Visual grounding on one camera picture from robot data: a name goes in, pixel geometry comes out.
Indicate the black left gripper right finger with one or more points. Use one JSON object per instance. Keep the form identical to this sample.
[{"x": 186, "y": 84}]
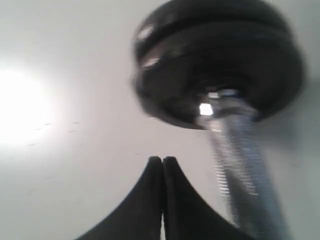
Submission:
[{"x": 186, "y": 215}]

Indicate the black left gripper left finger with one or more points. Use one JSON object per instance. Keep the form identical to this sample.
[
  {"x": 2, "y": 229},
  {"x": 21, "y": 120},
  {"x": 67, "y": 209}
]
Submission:
[{"x": 139, "y": 215}]

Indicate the chrome threaded dumbbell bar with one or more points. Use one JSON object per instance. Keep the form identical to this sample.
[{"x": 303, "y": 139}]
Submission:
[{"x": 241, "y": 173}]

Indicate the black weight plate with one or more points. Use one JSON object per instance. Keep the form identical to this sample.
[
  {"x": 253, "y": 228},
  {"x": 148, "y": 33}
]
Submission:
[{"x": 176, "y": 15}]

